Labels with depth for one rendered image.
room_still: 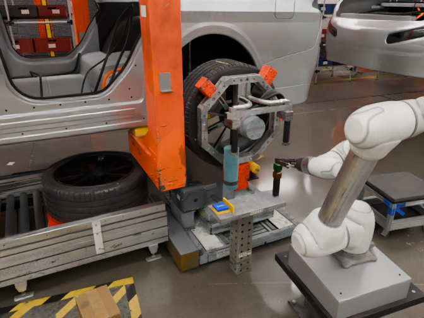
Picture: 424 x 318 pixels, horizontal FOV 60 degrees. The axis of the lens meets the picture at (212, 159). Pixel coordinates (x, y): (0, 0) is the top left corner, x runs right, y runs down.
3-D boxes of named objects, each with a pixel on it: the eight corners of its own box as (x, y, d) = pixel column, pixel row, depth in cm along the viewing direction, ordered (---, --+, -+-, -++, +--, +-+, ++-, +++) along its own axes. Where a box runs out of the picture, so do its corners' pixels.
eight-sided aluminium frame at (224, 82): (271, 153, 247) (277, 70, 225) (277, 156, 241) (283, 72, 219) (197, 168, 225) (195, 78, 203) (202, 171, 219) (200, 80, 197)
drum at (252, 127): (247, 128, 230) (247, 106, 225) (265, 139, 213) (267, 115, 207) (226, 131, 225) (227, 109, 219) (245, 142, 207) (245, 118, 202)
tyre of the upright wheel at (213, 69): (191, 171, 254) (269, 129, 271) (206, 185, 235) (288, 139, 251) (156, 84, 220) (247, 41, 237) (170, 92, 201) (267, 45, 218)
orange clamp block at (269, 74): (263, 82, 225) (270, 70, 224) (270, 85, 219) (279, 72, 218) (255, 77, 221) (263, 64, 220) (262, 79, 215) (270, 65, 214)
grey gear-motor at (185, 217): (185, 200, 288) (183, 159, 274) (208, 228, 253) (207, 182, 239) (163, 205, 280) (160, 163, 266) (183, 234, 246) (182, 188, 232)
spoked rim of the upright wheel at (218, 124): (197, 157, 252) (257, 124, 265) (212, 170, 233) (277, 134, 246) (172, 90, 226) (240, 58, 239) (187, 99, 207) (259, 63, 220)
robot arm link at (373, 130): (341, 257, 164) (300, 270, 156) (320, 228, 175) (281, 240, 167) (430, 117, 113) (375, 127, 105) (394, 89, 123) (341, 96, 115)
